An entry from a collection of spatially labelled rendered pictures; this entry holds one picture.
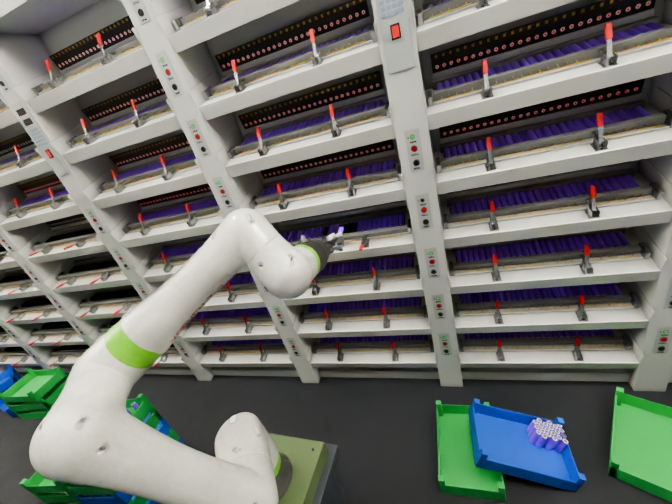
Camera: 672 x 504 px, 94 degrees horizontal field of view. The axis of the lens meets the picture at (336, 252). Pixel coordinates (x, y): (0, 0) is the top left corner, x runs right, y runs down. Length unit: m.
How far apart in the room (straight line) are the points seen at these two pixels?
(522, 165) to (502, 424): 0.93
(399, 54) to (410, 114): 0.15
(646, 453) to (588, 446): 0.15
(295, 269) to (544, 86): 0.77
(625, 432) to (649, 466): 0.11
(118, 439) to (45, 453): 0.09
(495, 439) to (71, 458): 1.21
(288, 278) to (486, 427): 1.01
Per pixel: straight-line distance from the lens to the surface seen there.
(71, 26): 1.78
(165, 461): 0.77
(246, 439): 0.98
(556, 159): 1.10
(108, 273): 2.04
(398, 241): 1.15
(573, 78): 1.06
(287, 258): 0.66
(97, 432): 0.71
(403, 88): 1.00
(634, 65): 1.10
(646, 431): 1.63
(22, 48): 1.85
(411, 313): 1.42
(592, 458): 1.52
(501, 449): 1.41
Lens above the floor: 1.29
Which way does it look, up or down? 27 degrees down
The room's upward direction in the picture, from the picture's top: 17 degrees counter-clockwise
